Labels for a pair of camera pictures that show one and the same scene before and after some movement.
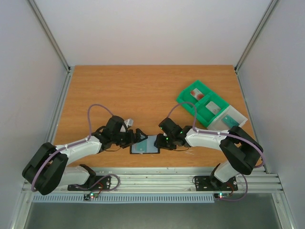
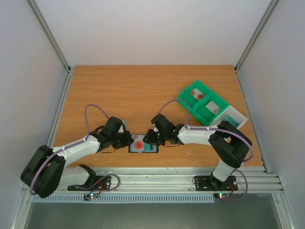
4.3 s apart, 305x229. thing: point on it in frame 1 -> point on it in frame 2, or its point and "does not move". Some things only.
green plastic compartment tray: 208,103 does not move
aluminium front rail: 181,179 does not move
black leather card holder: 145,146 does not move
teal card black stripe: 141,147 -> 149,148
